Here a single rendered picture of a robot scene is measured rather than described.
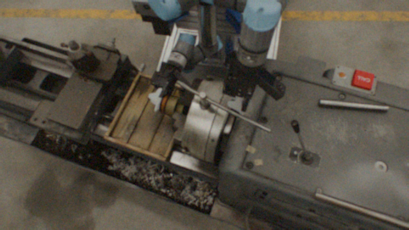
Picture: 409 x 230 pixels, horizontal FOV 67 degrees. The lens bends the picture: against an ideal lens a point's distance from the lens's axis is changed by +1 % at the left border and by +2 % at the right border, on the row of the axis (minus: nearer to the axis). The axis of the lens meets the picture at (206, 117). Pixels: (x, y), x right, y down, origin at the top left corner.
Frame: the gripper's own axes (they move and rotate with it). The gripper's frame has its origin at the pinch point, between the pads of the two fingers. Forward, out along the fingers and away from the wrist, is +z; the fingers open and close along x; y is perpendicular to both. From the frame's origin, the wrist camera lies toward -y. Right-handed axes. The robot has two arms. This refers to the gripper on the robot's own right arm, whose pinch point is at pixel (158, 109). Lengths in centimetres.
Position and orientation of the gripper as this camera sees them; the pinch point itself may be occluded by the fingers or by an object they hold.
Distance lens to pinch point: 119.9
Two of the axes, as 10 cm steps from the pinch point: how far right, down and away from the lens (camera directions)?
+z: -3.7, 8.6, -3.5
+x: -0.5, -3.9, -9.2
